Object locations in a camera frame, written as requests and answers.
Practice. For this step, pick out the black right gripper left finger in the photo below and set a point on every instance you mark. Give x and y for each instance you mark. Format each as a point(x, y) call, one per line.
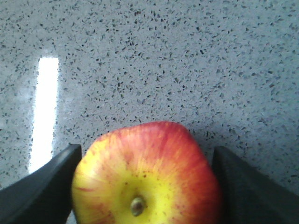
point(44, 196)

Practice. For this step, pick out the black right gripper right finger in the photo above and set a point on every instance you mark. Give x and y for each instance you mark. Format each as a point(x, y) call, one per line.
point(249, 196)

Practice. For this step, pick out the red yellow apple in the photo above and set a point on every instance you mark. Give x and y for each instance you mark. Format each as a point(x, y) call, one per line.
point(154, 173)

